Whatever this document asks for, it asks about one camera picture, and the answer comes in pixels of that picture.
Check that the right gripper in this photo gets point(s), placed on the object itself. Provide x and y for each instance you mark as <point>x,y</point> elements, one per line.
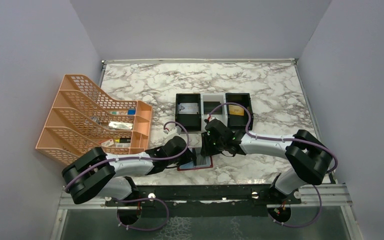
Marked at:
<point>207,144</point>

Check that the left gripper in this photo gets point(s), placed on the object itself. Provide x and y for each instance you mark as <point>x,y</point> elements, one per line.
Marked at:
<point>191,157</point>

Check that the red card holder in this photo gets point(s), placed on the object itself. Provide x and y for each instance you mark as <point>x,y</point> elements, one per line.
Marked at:
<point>197,161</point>

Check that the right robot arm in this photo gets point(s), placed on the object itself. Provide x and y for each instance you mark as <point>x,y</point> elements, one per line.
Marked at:
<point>309,158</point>

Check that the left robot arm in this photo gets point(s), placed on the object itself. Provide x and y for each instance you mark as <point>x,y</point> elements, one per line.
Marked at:
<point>100,174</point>

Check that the silver card in bin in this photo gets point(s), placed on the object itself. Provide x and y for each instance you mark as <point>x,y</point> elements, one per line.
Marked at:
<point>188,108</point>

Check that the black card in bin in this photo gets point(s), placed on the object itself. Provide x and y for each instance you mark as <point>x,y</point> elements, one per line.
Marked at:
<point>209,106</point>

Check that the gold card in bin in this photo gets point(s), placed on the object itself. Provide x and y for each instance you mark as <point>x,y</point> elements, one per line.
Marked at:
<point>236,110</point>

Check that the left black bin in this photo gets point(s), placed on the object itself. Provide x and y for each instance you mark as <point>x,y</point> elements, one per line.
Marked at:
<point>192,123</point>

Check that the black bin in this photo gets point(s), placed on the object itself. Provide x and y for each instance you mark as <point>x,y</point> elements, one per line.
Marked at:
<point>192,123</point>
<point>237,117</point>

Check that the white middle bin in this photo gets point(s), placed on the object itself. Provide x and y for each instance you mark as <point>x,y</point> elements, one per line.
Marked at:
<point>221,97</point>

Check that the right black bin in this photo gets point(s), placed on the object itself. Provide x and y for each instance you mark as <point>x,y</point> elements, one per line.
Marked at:
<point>237,117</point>

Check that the yellow black marker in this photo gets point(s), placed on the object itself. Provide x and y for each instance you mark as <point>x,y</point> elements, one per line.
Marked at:
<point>122,140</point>

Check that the blue item in organizer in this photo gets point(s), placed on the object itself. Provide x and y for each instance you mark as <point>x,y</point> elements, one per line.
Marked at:
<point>131,112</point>

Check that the silver foil packet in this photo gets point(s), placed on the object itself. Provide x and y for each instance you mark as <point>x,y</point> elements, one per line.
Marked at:
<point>118,125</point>

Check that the orange plastic file organizer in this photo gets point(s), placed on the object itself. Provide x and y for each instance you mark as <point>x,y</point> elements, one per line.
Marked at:
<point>78,121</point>

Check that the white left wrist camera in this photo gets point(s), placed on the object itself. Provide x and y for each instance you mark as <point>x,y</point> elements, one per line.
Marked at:
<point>174,131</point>

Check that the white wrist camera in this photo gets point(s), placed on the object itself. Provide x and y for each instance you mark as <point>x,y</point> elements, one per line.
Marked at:
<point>174,131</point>
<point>208,118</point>

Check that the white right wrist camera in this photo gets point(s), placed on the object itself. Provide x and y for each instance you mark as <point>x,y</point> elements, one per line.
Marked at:
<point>208,118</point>

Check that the black mounting rail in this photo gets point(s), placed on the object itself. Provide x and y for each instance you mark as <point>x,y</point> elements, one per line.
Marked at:
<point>158,201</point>

